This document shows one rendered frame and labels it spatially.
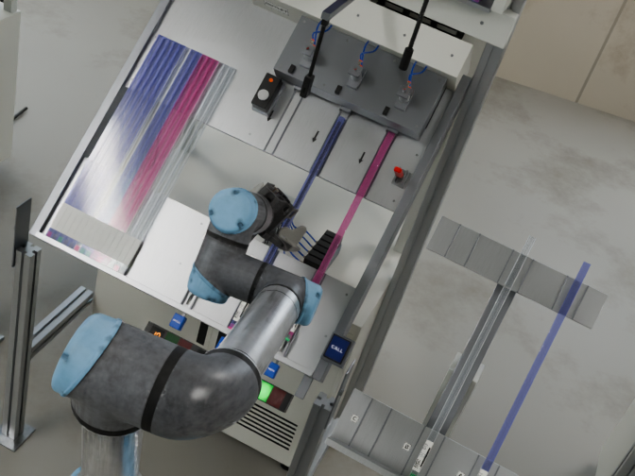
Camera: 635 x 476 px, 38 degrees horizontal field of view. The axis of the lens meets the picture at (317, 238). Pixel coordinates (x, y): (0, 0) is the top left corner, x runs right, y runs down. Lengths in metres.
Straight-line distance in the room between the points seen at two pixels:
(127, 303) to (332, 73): 0.89
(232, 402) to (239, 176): 1.40
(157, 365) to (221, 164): 1.44
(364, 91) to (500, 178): 2.33
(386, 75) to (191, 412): 1.01
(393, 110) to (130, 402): 0.98
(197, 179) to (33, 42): 1.93
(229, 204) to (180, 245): 0.48
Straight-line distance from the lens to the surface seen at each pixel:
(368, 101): 1.95
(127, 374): 1.18
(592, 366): 3.44
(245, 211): 1.50
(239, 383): 1.21
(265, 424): 2.51
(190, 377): 1.17
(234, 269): 1.53
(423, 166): 1.95
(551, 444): 3.08
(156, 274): 1.98
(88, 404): 1.23
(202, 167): 2.54
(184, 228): 1.98
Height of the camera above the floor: 2.04
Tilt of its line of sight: 36 degrees down
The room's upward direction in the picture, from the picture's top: 18 degrees clockwise
